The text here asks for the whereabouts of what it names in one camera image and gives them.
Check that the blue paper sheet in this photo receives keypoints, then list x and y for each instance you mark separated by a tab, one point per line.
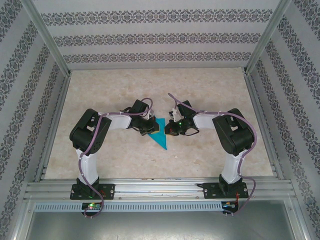
161	135

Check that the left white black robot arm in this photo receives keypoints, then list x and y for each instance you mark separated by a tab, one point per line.
87	132

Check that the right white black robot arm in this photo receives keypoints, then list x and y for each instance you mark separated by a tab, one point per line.
232	132

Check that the grey metal sheet tray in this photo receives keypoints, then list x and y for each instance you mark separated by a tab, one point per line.
160	226

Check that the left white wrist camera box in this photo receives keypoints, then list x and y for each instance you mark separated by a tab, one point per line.
150	115

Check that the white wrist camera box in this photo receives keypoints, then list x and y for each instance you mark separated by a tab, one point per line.
150	115
175	113

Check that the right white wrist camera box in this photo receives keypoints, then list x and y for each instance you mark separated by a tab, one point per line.
175	113

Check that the aluminium mounting rail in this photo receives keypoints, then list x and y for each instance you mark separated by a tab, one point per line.
160	188

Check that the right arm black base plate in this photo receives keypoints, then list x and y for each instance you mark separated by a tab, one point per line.
210	191

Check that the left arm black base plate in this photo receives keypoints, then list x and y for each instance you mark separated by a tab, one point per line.
108	191

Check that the aluminium table side rail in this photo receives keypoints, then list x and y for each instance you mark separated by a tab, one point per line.
58	112
260	112

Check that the aluminium frame post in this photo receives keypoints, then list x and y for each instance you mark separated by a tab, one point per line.
267	35
45	35

